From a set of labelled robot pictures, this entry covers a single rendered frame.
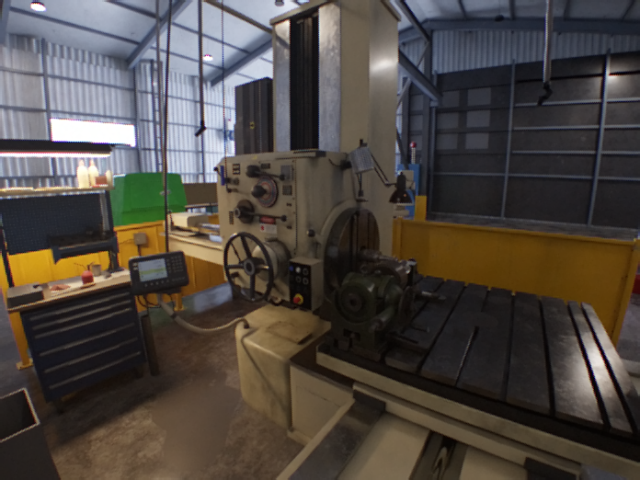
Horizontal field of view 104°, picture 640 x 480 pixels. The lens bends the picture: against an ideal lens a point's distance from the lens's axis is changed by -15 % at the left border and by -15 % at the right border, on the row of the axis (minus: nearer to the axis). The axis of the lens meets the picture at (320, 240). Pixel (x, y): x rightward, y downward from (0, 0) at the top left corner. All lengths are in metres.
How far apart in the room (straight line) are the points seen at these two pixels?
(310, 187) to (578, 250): 2.91
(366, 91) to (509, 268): 2.50
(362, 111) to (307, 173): 0.77
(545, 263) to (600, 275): 0.51
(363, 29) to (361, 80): 0.33
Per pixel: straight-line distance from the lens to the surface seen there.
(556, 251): 3.69
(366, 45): 2.24
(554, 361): 1.61
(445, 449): 1.45
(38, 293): 2.72
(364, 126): 2.09
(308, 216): 1.52
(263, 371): 2.26
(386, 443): 1.42
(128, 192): 5.31
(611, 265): 3.79
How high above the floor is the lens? 1.75
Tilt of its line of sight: 12 degrees down
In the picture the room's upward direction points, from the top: straight up
